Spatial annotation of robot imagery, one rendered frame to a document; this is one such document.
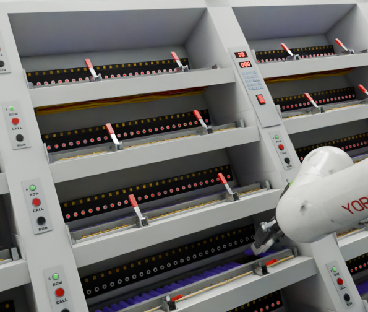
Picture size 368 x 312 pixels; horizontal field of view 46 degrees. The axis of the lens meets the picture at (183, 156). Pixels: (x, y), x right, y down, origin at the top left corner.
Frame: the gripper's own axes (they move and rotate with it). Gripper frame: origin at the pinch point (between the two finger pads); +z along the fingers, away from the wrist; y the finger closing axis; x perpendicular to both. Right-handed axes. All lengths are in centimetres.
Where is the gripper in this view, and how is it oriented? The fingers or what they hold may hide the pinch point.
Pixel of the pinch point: (262, 244)
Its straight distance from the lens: 122.4
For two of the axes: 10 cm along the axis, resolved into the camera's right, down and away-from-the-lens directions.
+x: 4.0, 7.9, -4.7
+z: -2.5, 5.9, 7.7
